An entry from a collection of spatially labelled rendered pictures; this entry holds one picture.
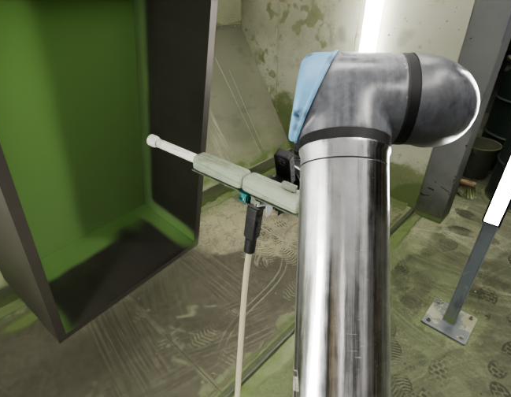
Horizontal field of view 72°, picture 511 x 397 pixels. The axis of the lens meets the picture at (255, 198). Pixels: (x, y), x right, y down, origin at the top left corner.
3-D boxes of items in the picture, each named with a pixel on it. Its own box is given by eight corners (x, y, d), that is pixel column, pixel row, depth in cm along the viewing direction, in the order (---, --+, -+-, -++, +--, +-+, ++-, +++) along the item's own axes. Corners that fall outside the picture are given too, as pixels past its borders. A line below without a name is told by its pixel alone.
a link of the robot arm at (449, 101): (535, 40, 39) (374, 114, 106) (419, 38, 40) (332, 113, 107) (522, 146, 41) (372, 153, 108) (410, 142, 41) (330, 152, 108)
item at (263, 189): (294, 267, 88) (312, 187, 77) (284, 277, 84) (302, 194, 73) (158, 196, 110) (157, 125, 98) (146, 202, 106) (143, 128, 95)
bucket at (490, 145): (483, 186, 283) (496, 153, 268) (446, 174, 300) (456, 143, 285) (494, 172, 302) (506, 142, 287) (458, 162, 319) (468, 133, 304)
